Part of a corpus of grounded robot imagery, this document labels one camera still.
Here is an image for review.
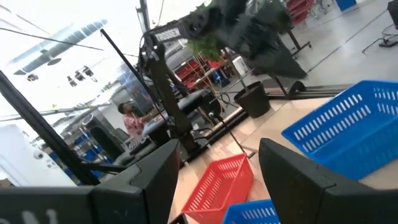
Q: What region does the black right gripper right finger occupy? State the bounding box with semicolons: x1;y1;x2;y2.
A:
259;138;398;224

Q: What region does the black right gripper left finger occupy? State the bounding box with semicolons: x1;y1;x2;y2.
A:
0;139;180;224

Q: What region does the blue plastic basket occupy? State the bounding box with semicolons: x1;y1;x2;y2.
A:
222;198;280;224
281;80;398;180

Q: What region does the red plastic basket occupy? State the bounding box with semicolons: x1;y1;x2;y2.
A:
182;154;254;224

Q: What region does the white container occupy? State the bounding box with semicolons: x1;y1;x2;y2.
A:
231;55;249;77

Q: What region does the red storage bin rack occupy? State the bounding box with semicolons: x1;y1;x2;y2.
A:
285;0;315;26
175;57;226;91

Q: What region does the green potted plant black pot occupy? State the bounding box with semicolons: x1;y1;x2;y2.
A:
186;29;272;119

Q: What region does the person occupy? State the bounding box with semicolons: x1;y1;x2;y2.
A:
117;101;149;139

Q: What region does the blue bin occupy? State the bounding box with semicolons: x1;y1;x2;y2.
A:
335;0;358;12

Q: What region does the grey side desk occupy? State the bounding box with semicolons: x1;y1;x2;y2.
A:
142;89;218;138

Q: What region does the black aluminium rig frame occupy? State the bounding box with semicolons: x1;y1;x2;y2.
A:
0;0;156;187

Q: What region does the black floor cable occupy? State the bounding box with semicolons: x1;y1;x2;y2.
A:
362;23;398;54

